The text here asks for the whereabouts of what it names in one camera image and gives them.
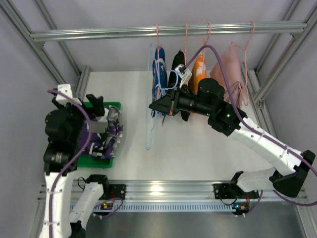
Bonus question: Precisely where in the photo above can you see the purple camouflage trousers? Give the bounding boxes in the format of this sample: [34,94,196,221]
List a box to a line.
[81,105,123,160]

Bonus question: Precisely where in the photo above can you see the light blue hanger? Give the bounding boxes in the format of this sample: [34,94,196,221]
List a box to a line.
[146,44,175,150]

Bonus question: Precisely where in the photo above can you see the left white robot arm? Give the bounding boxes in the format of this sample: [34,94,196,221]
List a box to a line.
[40,94,109,238]

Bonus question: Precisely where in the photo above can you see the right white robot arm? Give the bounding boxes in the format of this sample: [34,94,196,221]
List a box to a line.
[149,78,316,198]

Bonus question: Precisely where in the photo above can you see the black trousers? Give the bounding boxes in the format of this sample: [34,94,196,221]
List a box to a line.
[167,50,192,122]

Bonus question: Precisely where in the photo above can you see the blue patterned trousers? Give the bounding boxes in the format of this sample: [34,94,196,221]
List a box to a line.
[152,47,168,102]

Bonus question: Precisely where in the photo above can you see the orange white trousers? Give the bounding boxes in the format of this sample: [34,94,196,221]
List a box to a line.
[188,52,207,92]

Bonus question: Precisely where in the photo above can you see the pink trousers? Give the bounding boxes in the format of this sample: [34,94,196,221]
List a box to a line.
[210,42,244,108]

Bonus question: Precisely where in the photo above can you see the pink hanger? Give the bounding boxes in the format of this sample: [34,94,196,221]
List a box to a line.
[200,18,211,58]
[233,21,256,106]
[156,25,161,99]
[184,23,188,65]

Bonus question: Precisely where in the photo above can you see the green plastic bin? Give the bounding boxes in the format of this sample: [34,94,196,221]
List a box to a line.
[78,102,123,169]

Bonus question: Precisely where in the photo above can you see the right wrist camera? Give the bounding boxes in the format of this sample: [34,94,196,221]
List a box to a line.
[175,64,192,88]

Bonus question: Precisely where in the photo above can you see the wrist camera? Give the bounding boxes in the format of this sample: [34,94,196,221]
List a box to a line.
[175,64,192,88]
[56,84,76,105]

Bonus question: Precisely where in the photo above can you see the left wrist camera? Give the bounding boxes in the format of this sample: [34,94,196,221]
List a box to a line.
[56,84,76,105]

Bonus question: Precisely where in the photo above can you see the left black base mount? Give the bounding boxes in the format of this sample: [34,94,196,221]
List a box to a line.
[100,184,126,200]

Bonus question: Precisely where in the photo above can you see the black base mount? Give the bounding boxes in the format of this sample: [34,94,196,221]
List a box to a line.
[213,183,248,206]
[100,184,126,200]

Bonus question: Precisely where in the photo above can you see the aluminium hanging rail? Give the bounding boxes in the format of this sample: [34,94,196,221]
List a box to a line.
[30,21,308,42]

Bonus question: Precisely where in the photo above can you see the front aluminium rail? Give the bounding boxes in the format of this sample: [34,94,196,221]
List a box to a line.
[37,179,308,202]

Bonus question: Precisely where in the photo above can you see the slotted cable duct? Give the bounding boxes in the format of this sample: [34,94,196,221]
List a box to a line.
[93,201,241,213]

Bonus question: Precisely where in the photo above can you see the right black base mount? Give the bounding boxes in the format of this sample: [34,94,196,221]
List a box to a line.
[213,183,248,206]

